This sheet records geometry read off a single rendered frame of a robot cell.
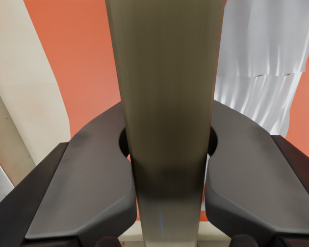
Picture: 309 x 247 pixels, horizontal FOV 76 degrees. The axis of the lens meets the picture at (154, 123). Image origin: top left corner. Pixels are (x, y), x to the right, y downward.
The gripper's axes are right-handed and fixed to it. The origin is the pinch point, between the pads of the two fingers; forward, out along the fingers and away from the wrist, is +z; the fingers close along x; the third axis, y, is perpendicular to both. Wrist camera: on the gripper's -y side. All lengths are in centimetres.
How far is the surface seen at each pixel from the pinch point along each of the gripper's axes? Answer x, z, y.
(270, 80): 8.5, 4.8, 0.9
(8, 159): -14.4, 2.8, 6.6
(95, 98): -5.9, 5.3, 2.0
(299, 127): 12.6, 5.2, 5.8
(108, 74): -4.4, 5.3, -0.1
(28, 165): -14.4, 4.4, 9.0
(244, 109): 6.8, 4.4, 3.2
